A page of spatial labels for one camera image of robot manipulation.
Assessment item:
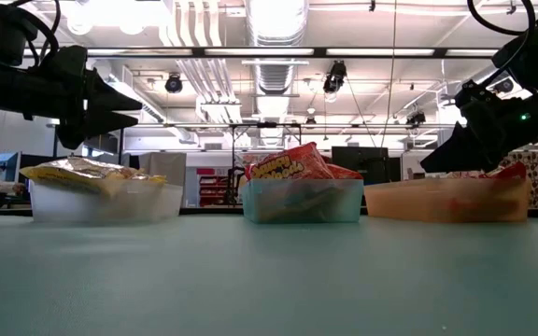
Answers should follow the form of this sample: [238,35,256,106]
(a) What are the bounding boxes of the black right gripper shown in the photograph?
[420,79,538,174]

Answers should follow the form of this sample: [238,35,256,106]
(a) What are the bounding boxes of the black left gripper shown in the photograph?
[39,45,144,150]

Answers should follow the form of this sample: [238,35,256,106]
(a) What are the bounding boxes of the orange Saucy Noods packet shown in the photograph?
[245,141,335,182]
[327,162,363,181]

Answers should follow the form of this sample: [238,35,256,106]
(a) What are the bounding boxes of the orange plastic bin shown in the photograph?
[363,175,531,224]

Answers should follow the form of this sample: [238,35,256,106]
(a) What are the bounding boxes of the floral patterned curtain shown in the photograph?
[502,148,538,209]

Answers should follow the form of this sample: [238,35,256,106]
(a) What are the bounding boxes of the grey cabinet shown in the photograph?
[137,152,188,188]

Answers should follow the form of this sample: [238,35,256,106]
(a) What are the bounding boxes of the clear plastic bin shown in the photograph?
[29,179,185,225]

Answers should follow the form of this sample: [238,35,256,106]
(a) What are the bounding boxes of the black monitor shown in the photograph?
[331,146,390,181]

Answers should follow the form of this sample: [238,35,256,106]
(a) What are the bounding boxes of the blue lit monitor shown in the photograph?
[0,151,21,184]

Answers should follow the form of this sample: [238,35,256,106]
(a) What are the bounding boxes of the red storage bins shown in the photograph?
[196,167,233,207]

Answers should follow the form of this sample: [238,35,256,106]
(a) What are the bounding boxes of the teal plastic bin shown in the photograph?
[241,177,365,224]

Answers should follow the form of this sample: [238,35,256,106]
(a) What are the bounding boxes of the green table mat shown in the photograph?
[0,212,538,336]

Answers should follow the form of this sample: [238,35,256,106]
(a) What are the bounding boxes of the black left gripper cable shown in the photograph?
[11,0,63,66]

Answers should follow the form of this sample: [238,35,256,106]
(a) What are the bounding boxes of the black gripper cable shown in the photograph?
[466,0,538,38]
[11,0,63,66]

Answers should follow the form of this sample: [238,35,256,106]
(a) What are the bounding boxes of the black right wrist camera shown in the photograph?
[491,21,538,92]

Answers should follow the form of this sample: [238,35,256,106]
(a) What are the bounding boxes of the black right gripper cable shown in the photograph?
[466,0,538,38]

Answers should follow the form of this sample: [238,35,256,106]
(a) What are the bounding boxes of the black aluminium rig frame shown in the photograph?
[0,206,538,217]

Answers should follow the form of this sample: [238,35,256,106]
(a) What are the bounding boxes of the black overhead camera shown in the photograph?
[322,59,348,102]

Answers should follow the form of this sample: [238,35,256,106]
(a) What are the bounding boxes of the silver ventilation duct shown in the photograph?
[244,0,311,97]

